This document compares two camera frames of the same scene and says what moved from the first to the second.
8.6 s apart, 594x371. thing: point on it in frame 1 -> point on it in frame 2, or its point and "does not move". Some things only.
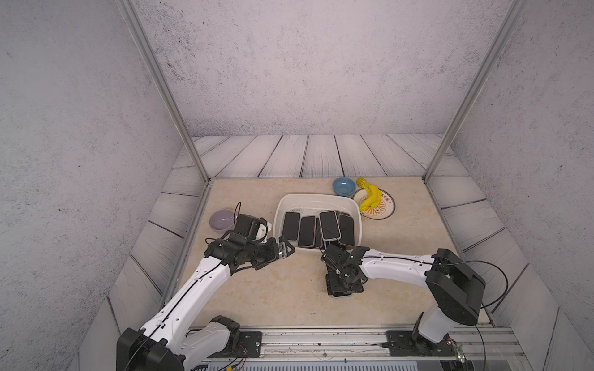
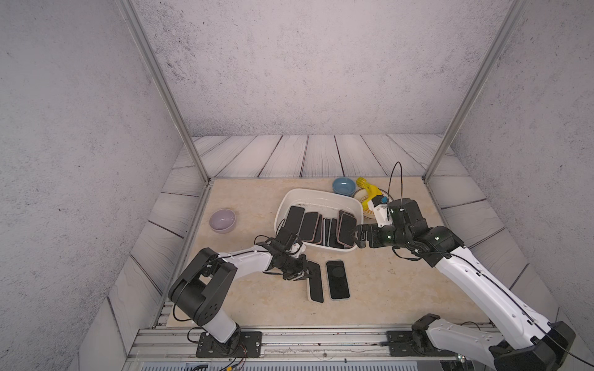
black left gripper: [274, 253] -> [302, 269]
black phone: [306, 237] -> [295, 218]
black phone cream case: [291, 226] -> [314, 283]
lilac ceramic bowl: [222, 221] does not move
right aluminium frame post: [486, 66] does not move
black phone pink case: [347, 230] does not move
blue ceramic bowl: [343, 186] does not move
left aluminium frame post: [163, 83] does not move
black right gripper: [331, 286] -> [373, 241]
